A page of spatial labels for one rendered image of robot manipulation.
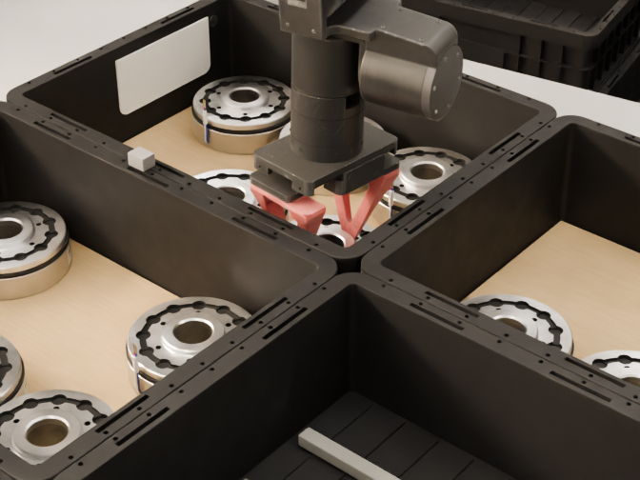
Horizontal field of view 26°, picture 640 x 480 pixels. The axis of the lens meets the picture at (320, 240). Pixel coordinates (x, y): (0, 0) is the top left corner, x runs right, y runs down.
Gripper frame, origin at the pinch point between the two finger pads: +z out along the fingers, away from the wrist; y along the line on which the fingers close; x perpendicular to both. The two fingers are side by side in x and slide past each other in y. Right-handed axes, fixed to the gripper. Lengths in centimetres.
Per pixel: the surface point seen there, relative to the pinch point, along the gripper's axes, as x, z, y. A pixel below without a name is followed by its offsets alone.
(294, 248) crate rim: -5.0, -5.6, -8.3
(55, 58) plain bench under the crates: 71, 16, 23
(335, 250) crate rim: -7.3, -5.7, -6.3
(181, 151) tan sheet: 24.6, 4.0, 5.5
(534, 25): 46, 25, 93
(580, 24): 53, 34, 117
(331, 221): 2.8, 1.0, 3.9
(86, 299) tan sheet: 12.2, 4.7, -15.3
